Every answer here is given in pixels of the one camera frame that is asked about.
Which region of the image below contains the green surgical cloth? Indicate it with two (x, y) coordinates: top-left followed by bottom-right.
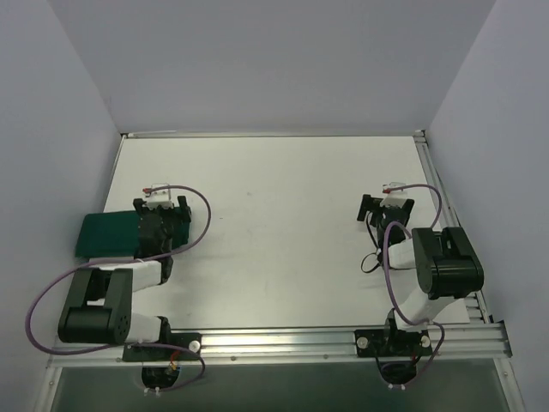
(75, 210), (190, 259)

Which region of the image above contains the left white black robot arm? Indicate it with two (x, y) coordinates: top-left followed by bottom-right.
(57, 196), (191, 360)

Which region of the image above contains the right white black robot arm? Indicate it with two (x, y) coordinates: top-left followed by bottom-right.
(357, 194), (485, 354)

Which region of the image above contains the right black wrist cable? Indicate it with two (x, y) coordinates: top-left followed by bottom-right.
(359, 212), (389, 275)

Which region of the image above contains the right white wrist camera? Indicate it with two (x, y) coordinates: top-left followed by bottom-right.
(381, 182), (407, 208)

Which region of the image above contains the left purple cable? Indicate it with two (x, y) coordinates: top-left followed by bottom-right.
(24, 184), (213, 394)

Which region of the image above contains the back aluminium rail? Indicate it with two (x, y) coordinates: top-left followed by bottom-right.
(122, 130), (426, 139)

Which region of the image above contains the aluminium rail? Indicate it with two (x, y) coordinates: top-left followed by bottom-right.
(45, 322), (514, 368)
(413, 135), (493, 324)
(122, 130), (426, 139)

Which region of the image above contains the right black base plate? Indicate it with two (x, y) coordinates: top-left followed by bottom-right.
(353, 329), (432, 358)

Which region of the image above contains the right aluminium rail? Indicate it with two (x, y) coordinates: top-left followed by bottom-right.
(413, 135), (493, 324)

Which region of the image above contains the front aluminium rail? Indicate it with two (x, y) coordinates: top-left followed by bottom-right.
(45, 322), (514, 368)

